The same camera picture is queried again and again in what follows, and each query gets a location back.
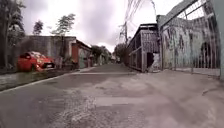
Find overhead wires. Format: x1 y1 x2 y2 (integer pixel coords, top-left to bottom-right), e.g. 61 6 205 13
118 0 158 43

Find weedy roadside verge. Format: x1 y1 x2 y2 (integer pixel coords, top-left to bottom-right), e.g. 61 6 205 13
0 66 98 93

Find distant trees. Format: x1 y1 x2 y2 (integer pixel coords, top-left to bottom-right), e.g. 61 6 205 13
90 42 128 66

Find building with red wall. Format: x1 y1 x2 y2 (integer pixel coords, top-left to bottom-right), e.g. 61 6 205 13
70 39 94 70

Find grey concrete wall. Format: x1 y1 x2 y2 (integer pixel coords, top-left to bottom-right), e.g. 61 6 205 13
13 35 78 69

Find tall dark tree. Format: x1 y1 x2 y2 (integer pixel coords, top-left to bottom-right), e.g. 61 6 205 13
0 0 27 71

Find grey asphalt road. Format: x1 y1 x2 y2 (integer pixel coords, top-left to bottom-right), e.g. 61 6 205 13
0 63 224 128

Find dark slatted building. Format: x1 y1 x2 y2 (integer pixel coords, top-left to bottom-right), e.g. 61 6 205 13
125 22 162 74

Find red car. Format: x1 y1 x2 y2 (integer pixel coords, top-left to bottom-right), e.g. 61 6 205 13
16 50 57 73

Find metal gate with painted wall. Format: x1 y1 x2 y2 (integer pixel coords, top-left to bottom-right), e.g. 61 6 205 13
156 0 224 80

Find utility pole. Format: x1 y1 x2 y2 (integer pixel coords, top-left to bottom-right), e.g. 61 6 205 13
123 21 129 46

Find trees behind wall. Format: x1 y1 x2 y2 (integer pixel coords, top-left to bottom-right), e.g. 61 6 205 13
32 13 77 37

